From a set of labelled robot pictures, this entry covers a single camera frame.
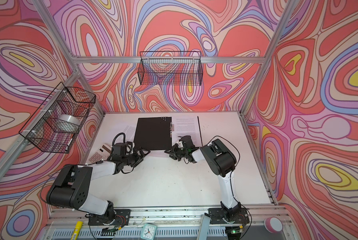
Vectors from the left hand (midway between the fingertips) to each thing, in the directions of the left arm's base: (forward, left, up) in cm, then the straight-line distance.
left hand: (148, 154), depth 91 cm
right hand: (+2, -11, -4) cm, 12 cm away
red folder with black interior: (+20, -2, -5) cm, 20 cm away
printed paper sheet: (+26, -25, -4) cm, 37 cm away
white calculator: (+1, +30, -1) cm, 30 cm away
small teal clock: (-39, -5, -2) cm, 40 cm away
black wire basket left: (+1, +41, +28) cm, 49 cm away
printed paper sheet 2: (+20, +17, -4) cm, 27 cm away
